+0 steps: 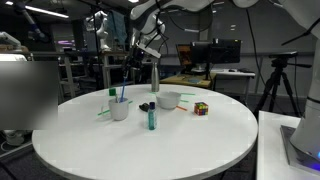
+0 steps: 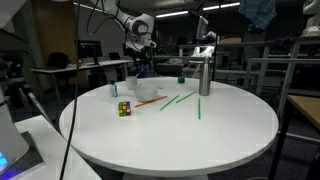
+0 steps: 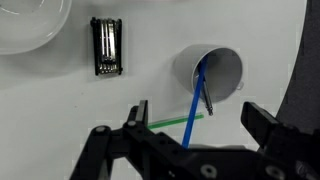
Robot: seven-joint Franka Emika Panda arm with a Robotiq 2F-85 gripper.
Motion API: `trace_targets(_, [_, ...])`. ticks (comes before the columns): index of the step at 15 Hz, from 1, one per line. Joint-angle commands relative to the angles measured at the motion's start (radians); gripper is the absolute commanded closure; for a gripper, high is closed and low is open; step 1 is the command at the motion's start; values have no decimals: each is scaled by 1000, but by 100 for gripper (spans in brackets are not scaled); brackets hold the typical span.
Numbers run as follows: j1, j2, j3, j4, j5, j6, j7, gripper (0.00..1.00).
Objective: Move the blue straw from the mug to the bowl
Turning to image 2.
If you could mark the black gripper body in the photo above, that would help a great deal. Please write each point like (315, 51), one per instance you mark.
(143, 56)

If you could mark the blue straw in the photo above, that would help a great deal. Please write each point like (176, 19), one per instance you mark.
(141, 71)

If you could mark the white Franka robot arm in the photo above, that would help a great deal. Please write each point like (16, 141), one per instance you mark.
(141, 26)

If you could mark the white mug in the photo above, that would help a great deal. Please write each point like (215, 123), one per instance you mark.
(131, 83)

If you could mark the white bowl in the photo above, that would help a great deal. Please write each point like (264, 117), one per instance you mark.
(145, 93)

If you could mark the orange straw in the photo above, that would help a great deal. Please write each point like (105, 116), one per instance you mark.
(151, 101)

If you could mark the green straw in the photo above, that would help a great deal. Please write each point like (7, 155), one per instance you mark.
(199, 109)
(169, 102)
(186, 97)

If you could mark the small green block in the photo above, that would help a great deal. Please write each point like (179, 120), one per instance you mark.
(181, 80)

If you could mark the small blue liquid bottle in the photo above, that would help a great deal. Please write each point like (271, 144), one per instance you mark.
(114, 90)

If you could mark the multicolour puzzle cube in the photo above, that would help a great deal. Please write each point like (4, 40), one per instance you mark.
(124, 109)

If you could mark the long white office desk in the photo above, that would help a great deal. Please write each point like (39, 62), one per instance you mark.
(93, 65)

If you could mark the ceiling light strip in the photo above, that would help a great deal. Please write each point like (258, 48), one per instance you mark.
(171, 14)
(221, 6)

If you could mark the black computer monitor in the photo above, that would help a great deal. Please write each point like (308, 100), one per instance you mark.
(89, 49)

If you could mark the stainless steel water bottle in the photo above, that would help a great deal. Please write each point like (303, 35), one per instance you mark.
(204, 78)

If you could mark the lit white background machine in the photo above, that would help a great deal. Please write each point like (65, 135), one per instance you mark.
(204, 36)

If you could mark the brown paper cup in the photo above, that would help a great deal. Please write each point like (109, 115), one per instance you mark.
(79, 63)

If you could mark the round white table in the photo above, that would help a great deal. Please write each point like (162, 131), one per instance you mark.
(166, 140)

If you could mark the black office chair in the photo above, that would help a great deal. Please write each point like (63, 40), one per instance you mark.
(58, 60)

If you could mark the hanging blue cloth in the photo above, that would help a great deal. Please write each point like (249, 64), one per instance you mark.
(258, 13)

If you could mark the white robot stand table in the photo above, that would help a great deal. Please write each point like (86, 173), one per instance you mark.
(50, 156)

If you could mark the wooden top desk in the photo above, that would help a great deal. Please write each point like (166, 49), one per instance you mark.
(308, 108)

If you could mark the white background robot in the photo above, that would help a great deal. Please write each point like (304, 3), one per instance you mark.
(312, 20)

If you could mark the metal frame table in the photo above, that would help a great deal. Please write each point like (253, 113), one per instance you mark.
(300, 43)
(226, 46)

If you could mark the black camera tripod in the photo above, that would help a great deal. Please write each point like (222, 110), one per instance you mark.
(13, 76)

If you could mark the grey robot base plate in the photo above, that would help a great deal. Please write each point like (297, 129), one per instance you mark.
(31, 156)

